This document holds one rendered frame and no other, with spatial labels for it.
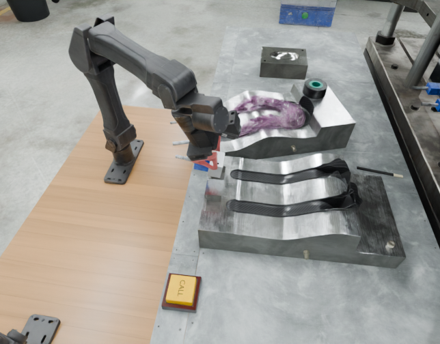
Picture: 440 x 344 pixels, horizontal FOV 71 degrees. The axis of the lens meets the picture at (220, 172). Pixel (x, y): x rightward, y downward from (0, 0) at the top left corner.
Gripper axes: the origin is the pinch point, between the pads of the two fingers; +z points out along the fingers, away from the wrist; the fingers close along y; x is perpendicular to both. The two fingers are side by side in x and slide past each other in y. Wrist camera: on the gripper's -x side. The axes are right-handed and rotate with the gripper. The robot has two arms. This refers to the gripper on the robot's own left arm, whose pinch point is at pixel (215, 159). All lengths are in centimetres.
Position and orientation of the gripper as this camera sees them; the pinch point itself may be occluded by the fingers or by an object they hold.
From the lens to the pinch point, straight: 83.6
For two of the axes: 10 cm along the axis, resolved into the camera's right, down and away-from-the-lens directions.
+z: 3.6, 5.6, 7.5
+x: -9.2, 1.0, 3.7
